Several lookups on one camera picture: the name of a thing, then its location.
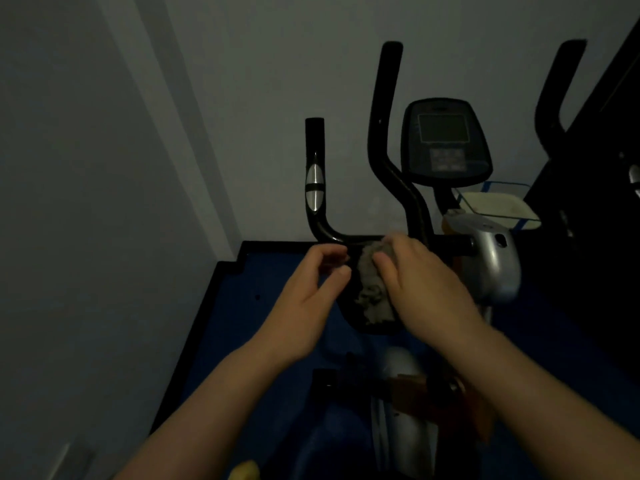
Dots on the small yellow object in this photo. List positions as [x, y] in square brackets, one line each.
[247, 470]

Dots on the person's left thumb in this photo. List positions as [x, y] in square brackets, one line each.
[337, 282]

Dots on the person's right forearm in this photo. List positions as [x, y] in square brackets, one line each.
[540, 404]

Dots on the person's right hand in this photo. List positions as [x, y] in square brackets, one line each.
[430, 294]

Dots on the black exercise bike console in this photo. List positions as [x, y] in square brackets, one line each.
[445, 139]

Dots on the white tray with blue tape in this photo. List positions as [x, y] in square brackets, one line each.
[500, 204]

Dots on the person's left hand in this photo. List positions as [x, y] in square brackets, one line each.
[295, 314]

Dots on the person's left forearm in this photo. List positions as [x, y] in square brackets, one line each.
[215, 419]

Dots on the large black object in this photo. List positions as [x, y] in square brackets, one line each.
[590, 219]

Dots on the silver exercise bike lower body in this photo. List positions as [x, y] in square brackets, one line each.
[400, 424]

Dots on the person's right thumb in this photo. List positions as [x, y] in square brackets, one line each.
[384, 264]

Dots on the silver exercise bike housing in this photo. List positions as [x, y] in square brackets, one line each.
[492, 259]

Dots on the grey cleaning cloth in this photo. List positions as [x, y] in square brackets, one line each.
[371, 294]

